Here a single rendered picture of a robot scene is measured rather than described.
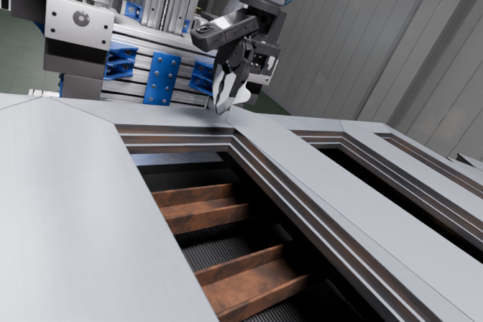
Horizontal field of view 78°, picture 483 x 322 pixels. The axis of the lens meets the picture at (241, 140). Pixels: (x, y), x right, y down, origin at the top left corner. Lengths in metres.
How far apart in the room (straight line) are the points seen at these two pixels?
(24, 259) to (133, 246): 0.09
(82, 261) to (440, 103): 2.94
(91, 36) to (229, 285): 0.63
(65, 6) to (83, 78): 0.18
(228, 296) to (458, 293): 0.34
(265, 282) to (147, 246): 0.33
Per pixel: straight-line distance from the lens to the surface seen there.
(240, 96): 0.57
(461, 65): 3.06
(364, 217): 0.58
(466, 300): 0.56
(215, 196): 0.74
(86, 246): 0.34
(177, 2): 1.10
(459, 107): 2.99
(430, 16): 3.15
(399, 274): 0.50
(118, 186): 0.41
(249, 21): 0.52
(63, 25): 0.82
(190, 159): 0.87
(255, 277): 0.62
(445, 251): 0.65
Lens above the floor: 1.12
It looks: 24 degrees down
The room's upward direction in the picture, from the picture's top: 21 degrees clockwise
